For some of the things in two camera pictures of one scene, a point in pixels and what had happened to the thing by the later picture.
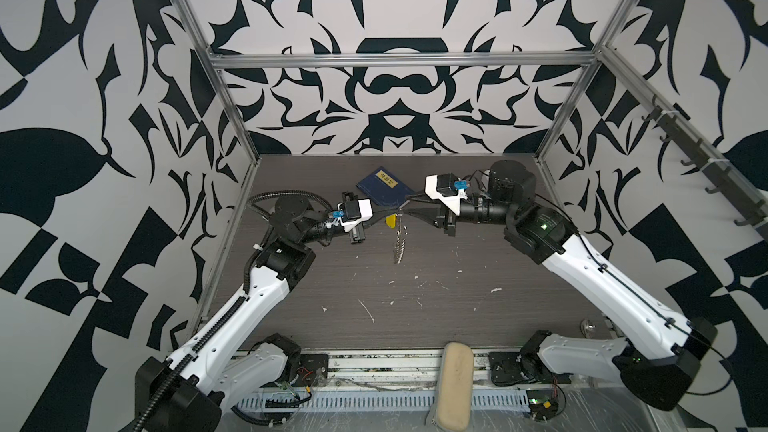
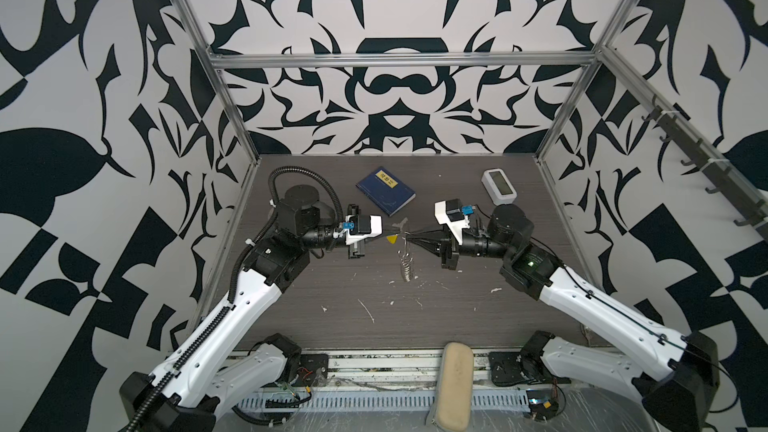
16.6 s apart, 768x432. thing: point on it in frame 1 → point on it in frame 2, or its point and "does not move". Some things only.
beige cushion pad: (453, 410) does not move
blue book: (384, 188) does not move
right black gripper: (449, 220) → (449, 248)
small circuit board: (543, 403) does not move
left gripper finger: (379, 216) → (384, 234)
